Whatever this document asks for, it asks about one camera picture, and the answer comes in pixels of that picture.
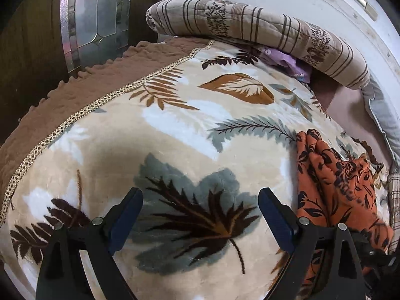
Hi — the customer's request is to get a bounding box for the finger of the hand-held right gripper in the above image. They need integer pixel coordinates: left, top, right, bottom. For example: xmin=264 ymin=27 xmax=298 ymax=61
xmin=350 ymin=231 xmax=397 ymax=269

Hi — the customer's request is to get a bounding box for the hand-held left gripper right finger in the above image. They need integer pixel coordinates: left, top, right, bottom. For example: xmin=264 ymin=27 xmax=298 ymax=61
xmin=258 ymin=187 xmax=367 ymax=300

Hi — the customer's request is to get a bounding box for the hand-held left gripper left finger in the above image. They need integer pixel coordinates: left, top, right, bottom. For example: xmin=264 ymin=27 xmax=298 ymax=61
xmin=35 ymin=187 xmax=144 ymax=300

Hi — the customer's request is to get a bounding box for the orange floral shirt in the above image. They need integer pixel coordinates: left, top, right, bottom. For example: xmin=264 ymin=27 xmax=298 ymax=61
xmin=295 ymin=129 xmax=395 ymax=300

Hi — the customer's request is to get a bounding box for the plaid cloth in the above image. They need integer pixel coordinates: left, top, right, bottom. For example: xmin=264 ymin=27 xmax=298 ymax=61
xmin=387 ymin=170 xmax=400 ymax=257

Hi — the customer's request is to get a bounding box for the leaf print blanket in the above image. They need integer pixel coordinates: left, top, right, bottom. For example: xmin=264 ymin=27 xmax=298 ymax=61
xmin=0 ymin=37 xmax=394 ymax=300

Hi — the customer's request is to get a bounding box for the pink bed sheet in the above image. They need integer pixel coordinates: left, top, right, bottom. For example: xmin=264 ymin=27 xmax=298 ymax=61
xmin=309 ymin=70 xmax=393 ymax=169

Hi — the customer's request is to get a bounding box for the grey pillow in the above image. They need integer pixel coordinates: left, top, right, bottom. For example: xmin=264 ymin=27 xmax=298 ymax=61
xmin=361 ymin=72 xmax=400 ymax=168

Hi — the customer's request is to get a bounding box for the purple cloth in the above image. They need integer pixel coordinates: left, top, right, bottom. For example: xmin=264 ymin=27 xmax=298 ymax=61
xmin=250 ymin=45 xmax=313 ymax=83

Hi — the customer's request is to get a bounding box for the striped folded quilt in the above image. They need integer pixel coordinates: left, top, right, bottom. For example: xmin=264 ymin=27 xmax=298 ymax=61
xmin=146 ymin=0 xmax=371 ymax=89

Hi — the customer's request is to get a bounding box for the wooden door with leaded glass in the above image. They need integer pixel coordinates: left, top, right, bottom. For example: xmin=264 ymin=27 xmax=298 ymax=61
xmin=0 ymin=0 xmax=169 ymax=101

